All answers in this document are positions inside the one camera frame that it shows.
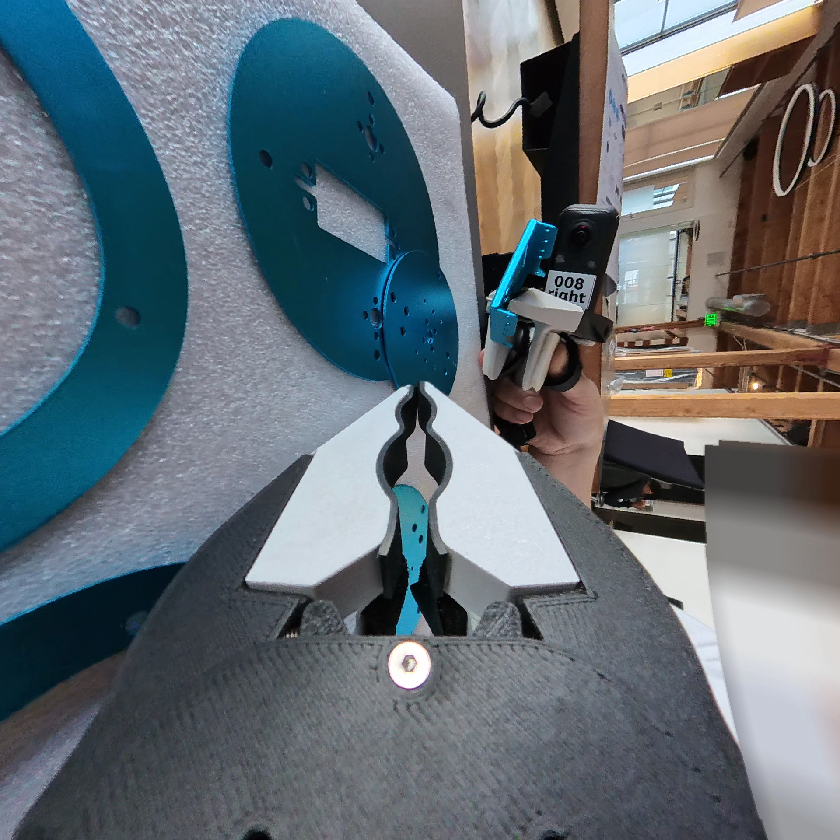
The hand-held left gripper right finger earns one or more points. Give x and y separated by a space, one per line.
499 518

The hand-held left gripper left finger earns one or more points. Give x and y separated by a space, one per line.
328 518

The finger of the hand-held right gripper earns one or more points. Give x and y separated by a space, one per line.
548 303
558 321

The blue square metal bracket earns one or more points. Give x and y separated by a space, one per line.
518 262

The small blue perforated disc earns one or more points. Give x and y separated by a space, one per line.
410 525
439 367

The person's right forearm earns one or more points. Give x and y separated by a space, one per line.
577 472

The person's right hand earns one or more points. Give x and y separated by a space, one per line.
571 420

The white printed poster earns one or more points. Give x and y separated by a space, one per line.
610 131

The white foam sheet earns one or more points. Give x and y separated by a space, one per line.
216 394

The white table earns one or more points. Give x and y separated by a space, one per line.
735 430

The large blue disc rectangular cutout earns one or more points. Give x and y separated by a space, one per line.
282 98

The black desk frame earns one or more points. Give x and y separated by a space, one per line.
564 151

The silver ventilation duct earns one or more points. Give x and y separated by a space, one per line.
738 304

